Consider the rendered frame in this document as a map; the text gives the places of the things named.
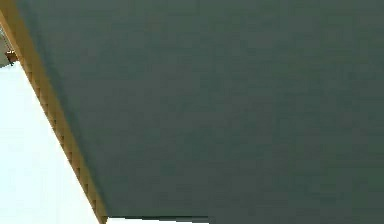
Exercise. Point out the tan wooden door frame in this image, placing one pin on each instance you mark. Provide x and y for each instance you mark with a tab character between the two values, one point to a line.
46	100

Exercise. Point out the small brown block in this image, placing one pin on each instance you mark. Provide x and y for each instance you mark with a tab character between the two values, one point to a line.
11	56

